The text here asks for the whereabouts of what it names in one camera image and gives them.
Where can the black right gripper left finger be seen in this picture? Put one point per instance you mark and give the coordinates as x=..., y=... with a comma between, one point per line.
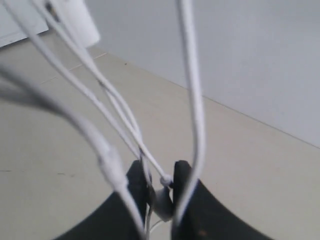
x=111, y=220

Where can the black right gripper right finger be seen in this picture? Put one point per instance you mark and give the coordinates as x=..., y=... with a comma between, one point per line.
x=207, y=219

